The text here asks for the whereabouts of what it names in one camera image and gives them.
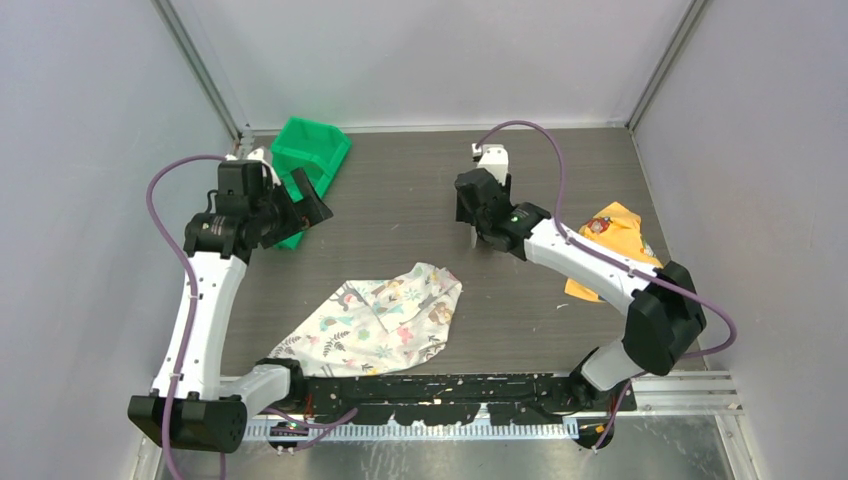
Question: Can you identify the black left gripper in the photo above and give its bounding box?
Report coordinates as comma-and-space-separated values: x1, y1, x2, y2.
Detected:
251, 168, 331, 248

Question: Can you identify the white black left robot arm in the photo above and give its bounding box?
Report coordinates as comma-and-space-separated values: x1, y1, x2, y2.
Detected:
127, 158, 332, 454

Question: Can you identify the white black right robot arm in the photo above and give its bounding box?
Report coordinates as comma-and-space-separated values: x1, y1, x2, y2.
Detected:
454, 168, 706, 411

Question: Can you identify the green plastic divided bin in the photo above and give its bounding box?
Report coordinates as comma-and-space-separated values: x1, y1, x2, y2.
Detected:
268, 116, 353, 252

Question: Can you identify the white patterned cloth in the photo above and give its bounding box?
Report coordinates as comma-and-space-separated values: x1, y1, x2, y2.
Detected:
269, 262, 463, 378

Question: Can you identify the yellow printed cloth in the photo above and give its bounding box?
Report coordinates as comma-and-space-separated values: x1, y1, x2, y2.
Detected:
578, 202, 662, 267

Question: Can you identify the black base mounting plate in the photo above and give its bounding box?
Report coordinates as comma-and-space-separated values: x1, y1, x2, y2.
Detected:
271, 373, 636, 426

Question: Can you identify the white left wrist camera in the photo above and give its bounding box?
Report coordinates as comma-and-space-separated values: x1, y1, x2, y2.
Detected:
225, 147, 281, 186

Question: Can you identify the aluminium frame rail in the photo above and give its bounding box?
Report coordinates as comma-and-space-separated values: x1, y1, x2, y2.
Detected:
631, 370, 744, 416

